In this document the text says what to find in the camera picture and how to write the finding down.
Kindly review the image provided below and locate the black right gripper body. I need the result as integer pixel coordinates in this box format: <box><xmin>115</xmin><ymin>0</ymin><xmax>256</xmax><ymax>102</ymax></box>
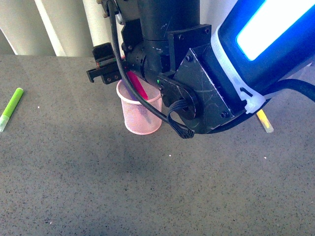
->
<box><xmin>93</xmin><ymin>18</ymin><xmax>162</xmax><ymax>85</ymax></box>

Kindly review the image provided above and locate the pink mesh pen cup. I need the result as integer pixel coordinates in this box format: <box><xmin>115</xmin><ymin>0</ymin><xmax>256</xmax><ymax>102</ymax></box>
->
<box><xmin>116</xmin><ymin>81</ymin><xmax>162</xmax><ymax>135</ymax></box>

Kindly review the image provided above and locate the yellow highlighter pen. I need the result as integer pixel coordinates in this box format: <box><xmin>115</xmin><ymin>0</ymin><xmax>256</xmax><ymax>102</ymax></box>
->
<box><xmin>256</xmin><ymin>109</ymin><xmax>274</xmax><ymax>133</ymax></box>

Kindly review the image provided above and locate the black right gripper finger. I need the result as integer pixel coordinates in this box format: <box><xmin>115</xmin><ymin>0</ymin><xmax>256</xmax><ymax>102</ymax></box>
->
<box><xmin>87</xmin><ymin>67</ymin><xmax>121</xmax><ymax>84</ymax></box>

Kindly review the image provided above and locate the green highlighter pen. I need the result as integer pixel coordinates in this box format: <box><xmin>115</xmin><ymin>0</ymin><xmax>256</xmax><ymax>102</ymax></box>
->
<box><xmin>0</xmin><ymin>88</ymin><xmax>24</xmax><ymax>132</ymax></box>

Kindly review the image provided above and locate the purple highlighter pen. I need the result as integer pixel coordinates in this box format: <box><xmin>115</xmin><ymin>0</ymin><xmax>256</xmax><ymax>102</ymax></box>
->
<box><xmin>122</xmin><ymin>81</ymin><xmax>151</xmax><ymax>124</ymax></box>

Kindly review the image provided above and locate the black round cable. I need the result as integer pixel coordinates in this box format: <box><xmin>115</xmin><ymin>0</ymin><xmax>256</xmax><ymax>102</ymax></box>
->
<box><xmin>107</xmin><ymin>0</ymin><xmax>315</xmax><ymax>135</ymax></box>

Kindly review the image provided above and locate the pink highlighter pen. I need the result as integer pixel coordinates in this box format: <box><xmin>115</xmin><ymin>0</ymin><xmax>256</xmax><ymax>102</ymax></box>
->
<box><xmin>126</xmin><ymin>71</ymin><xmax>149</xmax><ymax>100</ymax></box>

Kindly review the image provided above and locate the white pleated curtain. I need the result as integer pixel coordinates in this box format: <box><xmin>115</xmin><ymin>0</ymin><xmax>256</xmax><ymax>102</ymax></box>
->
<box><xmin>0</xmin><ymin>0</ymin><xmax>237</xmax><ymax>57</ymax></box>

